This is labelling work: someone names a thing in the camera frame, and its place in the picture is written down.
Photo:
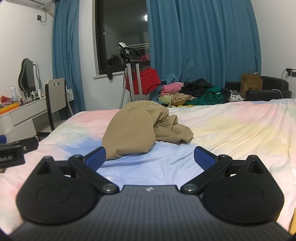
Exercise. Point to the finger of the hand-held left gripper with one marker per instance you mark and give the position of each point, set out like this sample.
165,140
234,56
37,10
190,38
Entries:
1,139

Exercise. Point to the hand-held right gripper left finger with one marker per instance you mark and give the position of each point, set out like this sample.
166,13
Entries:
97,157

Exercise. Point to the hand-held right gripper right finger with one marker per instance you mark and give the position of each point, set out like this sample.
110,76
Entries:
204,159

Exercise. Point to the tan printed t-shirt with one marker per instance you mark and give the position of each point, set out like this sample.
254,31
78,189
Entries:
131,129

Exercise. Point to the white desk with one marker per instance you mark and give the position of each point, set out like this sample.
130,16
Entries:
20,118

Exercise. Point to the orange tray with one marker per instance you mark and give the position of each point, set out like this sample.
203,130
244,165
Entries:
9,107

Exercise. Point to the red item on desk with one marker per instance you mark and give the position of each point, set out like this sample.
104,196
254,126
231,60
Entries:
5,99

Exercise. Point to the pastel bed sheet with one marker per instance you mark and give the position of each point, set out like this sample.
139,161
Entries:
231,129

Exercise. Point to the white spray bottle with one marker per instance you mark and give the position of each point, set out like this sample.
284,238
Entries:
13,92

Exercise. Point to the yellow cloth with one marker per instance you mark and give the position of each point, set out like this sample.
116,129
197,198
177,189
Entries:
182,106

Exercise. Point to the beige cloth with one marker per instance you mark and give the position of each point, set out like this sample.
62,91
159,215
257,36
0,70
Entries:
181,97

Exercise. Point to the wavy framed mirror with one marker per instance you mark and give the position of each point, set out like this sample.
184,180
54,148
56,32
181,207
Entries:
29,76

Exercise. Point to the white patterned cloth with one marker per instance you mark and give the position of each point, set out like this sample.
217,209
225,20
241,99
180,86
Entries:
235,97

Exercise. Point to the yellow-green cloth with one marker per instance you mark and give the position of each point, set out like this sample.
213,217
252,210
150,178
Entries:
164,99

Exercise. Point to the black cloth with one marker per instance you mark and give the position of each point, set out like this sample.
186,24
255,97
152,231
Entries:
198,87

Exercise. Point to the pink cloth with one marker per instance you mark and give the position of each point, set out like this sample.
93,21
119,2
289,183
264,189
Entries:
172,87

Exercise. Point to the garment steamer stand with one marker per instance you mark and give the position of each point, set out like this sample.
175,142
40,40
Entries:
132,76

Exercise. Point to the brown paper bag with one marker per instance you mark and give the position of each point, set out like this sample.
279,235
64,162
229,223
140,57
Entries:
251,84

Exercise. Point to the red cloth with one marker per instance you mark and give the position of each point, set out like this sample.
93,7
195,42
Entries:
148,80

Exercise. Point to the black sofa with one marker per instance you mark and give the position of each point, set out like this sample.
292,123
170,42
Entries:
275,85

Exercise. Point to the narrow blue curtain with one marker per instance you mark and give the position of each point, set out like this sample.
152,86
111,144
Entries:
67,58

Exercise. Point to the wide blue curtain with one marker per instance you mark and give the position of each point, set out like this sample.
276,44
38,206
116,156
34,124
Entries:
203,39

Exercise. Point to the dark framed window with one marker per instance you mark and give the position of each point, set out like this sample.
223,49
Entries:
122,27

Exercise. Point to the white air conditioner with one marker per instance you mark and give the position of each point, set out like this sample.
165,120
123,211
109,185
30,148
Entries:
30,2

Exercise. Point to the beige chair black frame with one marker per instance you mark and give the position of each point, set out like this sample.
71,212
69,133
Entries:
55,95

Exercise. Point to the wall outlet with plug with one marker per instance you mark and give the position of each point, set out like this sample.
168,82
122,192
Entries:
291,72

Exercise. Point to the black wall socket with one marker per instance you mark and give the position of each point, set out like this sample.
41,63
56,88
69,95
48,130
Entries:
39,17

